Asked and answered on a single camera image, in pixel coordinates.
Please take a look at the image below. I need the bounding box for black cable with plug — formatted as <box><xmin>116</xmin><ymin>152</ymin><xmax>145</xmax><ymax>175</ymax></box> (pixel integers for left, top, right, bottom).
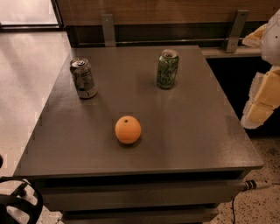
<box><xmin>230</xmin><ymin>179</ymin><xmax>273</xmax><ymax>224</ymax></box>

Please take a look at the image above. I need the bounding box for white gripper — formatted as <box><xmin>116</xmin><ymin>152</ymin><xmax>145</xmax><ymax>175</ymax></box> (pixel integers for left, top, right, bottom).
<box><xmin>241</xmin><ymin>9</ymin><xmax>280</xmax><ymax>130</ymax></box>

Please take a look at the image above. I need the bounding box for metal wall bracket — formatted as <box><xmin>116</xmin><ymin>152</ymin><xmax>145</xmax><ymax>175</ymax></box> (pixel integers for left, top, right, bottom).
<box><xmin>224</xmin><ymin>10</ymin><xmax>249</xmax><ymax>53</ymax></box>
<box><xmin>101</xmin><ymin>14</ymin><xmax>116</xmax><ymax>47</ymax></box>

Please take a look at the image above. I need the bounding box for grey drawer cabinet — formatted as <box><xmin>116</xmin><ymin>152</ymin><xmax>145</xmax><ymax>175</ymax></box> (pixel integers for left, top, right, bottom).
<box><xmin>16</xmin><ymin>46</ymin><xmax>263</xmax><ymax>224</ymax></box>

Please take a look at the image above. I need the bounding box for black chair base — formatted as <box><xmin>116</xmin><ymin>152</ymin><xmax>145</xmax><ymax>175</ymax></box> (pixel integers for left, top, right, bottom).
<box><xmin>0</xmin><ymin>177</ymin><xmax>44</xmax><ymax>224</ymax></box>

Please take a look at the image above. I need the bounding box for orange fruit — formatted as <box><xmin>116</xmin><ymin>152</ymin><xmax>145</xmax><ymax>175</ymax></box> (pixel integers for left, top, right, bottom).
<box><xmin>115</xmin><ymin>115</ymin><xmax>142</xmax><ymax>144</ymax></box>

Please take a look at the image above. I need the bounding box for right metal wall bracket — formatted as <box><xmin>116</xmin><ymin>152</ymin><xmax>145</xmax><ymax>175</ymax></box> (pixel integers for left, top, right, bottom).
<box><xmin>224</xmin><ymin>10</ymin><xmax>249</xmax><ymax>53</ymax></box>

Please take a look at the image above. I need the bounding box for left metal wall bracket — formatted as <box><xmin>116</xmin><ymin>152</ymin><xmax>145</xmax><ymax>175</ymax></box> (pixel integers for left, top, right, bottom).
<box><xmin>101</xmin><ymin>14</ymin><xmax>116</xmax><ymax>47</ymax></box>

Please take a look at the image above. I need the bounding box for white silver soda can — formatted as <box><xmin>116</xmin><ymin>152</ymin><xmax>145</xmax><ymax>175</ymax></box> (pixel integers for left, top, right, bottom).
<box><xmin>70</xmin><ymin>57</ymin><xmax>97</xmax><ymax>99</ymax></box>

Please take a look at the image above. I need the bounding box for green soda can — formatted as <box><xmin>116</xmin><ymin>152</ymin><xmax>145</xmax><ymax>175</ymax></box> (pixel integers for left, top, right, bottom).
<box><xmin>157</xmin><ymin>49</ymin><xmax>179</xmax><ymax>89</ymax></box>

